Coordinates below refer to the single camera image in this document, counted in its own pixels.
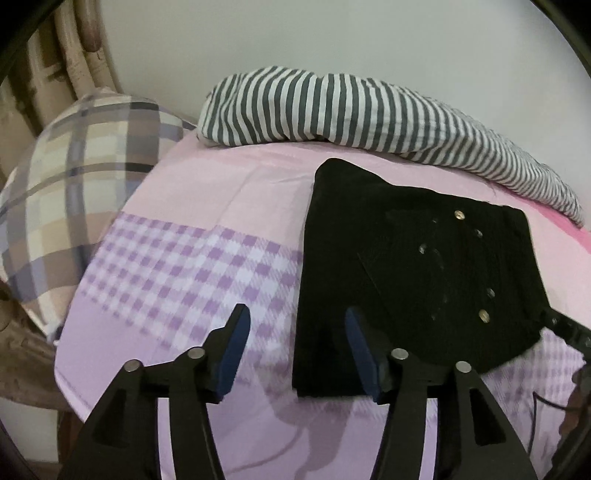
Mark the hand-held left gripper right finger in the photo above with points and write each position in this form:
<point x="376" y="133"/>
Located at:
<point x="362" y="355"/>

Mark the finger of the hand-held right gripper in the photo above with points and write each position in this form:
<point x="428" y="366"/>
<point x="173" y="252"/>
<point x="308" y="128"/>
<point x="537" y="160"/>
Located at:
<point x="568" y="330"/>

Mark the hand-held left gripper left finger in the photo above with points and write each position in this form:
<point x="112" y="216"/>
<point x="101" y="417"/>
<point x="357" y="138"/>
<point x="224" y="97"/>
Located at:
<point x="233" y="355"/>

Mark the black pants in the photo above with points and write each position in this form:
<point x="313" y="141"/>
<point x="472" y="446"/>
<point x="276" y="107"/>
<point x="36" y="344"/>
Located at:
<point x="415" y="277"/>

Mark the pink and purple checked bedsheet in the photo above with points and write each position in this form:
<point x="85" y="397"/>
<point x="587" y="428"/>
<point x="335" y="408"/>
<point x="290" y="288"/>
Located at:
<point x="184" y="258"/>

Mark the beige plaid pillow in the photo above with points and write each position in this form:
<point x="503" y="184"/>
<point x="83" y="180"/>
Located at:
<point x="83" y="184"/>

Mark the grey white striped cloth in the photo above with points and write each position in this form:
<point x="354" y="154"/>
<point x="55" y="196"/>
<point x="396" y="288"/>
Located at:
<point x="346" y="106"/>

